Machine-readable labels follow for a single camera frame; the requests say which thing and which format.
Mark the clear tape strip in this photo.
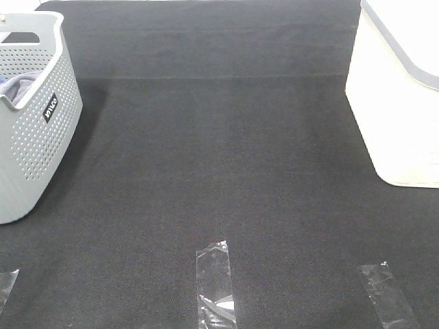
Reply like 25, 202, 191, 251
196, 241, 237, 328
357, 261, 420, 329
0, 269, 19, 315

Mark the clear tape strip right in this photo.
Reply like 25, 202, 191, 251
357, 261, 420, 329

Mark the grey microfibre towel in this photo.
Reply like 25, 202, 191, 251
1, 71, 41, 106

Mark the grey perforated laundry basket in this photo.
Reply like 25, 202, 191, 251
1, 11, 83, 224

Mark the cream plastic storage bin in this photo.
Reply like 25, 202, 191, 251
345, 1, 438, 188

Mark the clear tape strip left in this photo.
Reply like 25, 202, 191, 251
0, 269, 19, 315

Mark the clear tape strip centre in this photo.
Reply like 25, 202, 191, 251
196, 241, 237, 328

